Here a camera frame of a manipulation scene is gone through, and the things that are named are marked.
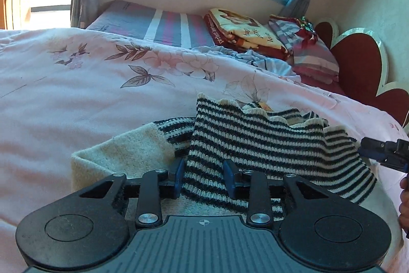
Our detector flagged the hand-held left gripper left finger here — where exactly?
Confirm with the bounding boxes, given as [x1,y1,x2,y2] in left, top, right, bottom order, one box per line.
[79,158,186,228]

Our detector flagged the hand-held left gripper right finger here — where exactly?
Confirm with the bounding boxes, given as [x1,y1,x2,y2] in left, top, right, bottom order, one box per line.
[223,159,330,226]

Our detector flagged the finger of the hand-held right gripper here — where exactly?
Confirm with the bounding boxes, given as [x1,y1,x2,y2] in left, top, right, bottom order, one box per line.
[357,137,409,175]

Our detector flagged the cream knit sweater black stripes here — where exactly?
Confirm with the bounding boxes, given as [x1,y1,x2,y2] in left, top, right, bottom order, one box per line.
[71,93,378,219]

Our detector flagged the person's right hand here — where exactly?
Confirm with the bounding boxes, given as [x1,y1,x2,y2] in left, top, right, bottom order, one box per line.
[398,176,409,239]

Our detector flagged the red heart-shaped headboard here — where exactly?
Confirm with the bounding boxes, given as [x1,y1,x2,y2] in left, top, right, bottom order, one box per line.
[314,18,409,129]

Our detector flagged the pale blue crumpled sheet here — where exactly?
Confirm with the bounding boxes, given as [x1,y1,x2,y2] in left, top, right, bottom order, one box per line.
[191,45,302,83]

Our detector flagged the striped pillow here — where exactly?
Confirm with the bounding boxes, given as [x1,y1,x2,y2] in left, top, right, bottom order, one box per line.
[268,14,340,82]

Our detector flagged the pink floral blanket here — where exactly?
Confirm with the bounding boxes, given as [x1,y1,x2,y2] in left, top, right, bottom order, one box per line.
[0,28,409,273]

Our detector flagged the folded printed yellow blanket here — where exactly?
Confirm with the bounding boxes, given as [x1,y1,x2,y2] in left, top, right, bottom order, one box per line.
[203,8,293,61]

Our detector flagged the striped grey pink mattress sheet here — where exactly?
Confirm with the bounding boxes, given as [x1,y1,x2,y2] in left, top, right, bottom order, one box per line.
[85,0,218,47]

